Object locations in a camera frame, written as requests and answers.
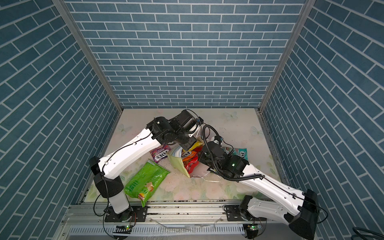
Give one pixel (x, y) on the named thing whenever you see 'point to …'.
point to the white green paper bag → (175, 157)
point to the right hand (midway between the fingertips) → (196, 152)
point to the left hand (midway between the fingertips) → (192, 141)
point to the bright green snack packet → (143, 184)
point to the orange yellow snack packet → (192, 153)
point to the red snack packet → (190, 164)
